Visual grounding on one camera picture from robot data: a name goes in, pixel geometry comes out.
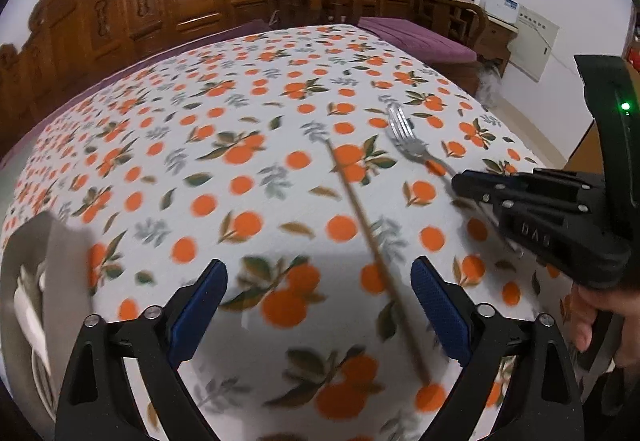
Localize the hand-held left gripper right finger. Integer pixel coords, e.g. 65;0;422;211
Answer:
411;256;585;441

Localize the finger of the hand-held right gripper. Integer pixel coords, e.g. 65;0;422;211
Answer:
480;188;601;222
452;168;601;199

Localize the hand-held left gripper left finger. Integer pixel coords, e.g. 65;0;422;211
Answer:
54;259;229;441

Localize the brown chopstick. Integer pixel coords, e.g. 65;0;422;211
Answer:
326;140;433;384

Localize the metal fork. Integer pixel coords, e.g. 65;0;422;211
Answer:
386;102;525;253

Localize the grey tray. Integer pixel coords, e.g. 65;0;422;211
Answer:
0;211;93;422

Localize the person's right hand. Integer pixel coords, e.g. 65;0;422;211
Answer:
570;280;640;353

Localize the wooden side table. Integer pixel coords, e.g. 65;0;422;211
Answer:
477;16;518;78

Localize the beige electrical panel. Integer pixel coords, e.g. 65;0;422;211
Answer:
507;5;560;83

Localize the orange print tablecloth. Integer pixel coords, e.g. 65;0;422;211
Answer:
0;24;601;441

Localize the white box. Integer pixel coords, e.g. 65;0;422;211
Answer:
484;0;521;22

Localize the purple cushion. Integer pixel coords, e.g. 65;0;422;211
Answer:
357;16;477;65

